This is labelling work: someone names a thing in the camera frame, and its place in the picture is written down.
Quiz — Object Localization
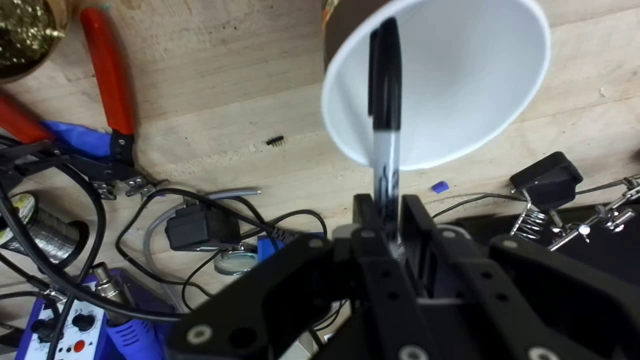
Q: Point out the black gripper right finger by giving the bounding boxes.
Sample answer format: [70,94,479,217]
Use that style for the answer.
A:
[399,193,640,360]

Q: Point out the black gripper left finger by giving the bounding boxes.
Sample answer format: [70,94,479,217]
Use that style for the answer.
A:
[164,193,438,360]

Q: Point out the black grey Sharpie marker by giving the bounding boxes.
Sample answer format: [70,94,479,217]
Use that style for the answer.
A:
[366,17,404,251]

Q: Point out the brown paper cup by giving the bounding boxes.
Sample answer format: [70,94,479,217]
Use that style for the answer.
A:
[319,0,555,175]

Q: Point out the blue plastic connector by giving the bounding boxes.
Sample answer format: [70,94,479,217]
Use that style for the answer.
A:
[255,235,286,265]

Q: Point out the helping hands clamp tool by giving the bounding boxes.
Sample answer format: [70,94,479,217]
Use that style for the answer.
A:
[509,151,640,254]

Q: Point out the black power adapter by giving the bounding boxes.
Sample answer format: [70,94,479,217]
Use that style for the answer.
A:
[164,203,245,254]

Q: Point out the blue soldering station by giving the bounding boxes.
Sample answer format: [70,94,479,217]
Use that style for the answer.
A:
[14,266,170,360]

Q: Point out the solder wire spool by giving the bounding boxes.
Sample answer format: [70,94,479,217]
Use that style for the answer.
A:
[0,193,91,271]

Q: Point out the thick black power cable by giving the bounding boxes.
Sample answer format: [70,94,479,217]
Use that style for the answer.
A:
[0,133,185,325]

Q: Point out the blue handled tool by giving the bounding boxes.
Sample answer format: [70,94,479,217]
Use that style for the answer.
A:
[43,119,117,160]

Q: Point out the red handled pliers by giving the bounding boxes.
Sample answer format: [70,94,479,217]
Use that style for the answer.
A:
[0,4,164,203]

